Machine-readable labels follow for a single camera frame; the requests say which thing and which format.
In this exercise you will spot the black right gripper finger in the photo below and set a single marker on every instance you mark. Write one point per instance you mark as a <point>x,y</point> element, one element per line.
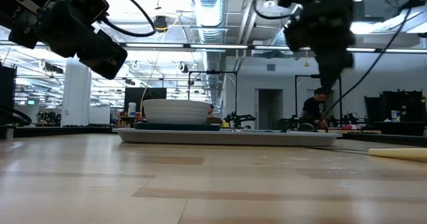
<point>328,74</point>

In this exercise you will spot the white ribbed bowl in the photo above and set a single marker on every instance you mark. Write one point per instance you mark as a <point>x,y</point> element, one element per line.
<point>177,112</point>

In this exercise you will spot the dark teal plate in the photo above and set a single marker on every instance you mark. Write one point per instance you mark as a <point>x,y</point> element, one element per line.
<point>177,127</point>

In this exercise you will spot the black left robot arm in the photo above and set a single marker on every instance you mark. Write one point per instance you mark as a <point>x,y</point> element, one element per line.
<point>20,34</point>

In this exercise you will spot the small black robot arm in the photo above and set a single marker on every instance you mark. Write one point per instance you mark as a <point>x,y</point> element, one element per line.
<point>238,119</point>

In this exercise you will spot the grey plastic tray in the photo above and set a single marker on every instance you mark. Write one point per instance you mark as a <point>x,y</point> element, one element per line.
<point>227,139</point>

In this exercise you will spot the yellow hanging tag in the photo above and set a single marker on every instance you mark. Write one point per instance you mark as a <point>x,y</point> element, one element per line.
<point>306,63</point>

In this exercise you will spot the person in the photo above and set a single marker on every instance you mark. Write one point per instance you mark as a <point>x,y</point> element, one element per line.
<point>213,119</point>
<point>312,109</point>

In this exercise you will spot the white pillar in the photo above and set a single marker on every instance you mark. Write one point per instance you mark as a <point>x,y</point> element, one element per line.
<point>76,94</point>

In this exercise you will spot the black monitor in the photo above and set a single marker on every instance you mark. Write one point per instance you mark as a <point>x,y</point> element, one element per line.
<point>131,95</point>

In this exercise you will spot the white canister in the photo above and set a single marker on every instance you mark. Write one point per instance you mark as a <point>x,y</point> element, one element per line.
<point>132,110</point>

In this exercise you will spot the black shelf unit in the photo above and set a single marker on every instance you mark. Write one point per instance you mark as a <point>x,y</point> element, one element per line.
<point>403,107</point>

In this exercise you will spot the green sign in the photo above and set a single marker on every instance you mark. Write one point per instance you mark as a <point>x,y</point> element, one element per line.
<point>31,102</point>

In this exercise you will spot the black cabinet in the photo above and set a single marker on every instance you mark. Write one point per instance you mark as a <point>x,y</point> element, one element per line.
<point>6,94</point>

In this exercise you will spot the black rig frame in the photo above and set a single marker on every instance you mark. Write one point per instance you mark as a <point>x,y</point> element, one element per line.
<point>200,72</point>
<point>302,76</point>

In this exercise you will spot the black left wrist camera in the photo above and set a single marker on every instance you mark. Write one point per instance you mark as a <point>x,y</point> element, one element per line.
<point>88,4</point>

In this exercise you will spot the black ceiling camera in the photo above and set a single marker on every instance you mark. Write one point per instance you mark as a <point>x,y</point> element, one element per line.
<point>161,24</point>

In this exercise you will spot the silver ventilation duct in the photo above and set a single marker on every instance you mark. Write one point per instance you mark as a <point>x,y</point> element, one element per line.
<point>208,10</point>

